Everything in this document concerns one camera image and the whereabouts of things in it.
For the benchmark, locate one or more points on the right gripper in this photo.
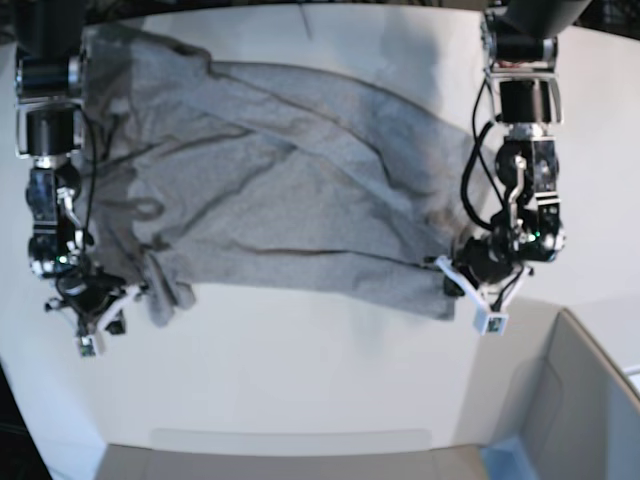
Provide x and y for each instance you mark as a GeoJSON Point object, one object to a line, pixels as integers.
{"type": "Point", "coordinates": [96, 300]}

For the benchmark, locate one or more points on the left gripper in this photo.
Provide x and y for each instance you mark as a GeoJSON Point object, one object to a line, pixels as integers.
{"type": "Point", "coordinates": [490, 281]}

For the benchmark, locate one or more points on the grey t-shirt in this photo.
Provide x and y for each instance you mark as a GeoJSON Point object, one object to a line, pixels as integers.
{"type": "Point", "coordinates": [263, 175]}

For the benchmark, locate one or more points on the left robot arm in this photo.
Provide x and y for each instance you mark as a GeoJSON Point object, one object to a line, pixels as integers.
{"type": "Point", "coordinates": [520, 44]}

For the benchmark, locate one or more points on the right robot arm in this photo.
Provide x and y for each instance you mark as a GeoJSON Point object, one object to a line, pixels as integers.
{"type": "Point", "coordinates": [52, 129]}

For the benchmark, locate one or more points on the grey cardboard box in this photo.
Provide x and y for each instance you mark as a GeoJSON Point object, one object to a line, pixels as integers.
{"type": "Point", "coordinates": [547, 380]}

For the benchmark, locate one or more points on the blue item in box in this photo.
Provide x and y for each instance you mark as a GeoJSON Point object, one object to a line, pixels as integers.
{"type": "Point", "coordinates": [507, 460]}

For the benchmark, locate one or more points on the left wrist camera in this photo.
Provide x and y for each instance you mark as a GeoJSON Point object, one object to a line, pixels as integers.
{"type": "Point", "coordinates": [490, 323]}

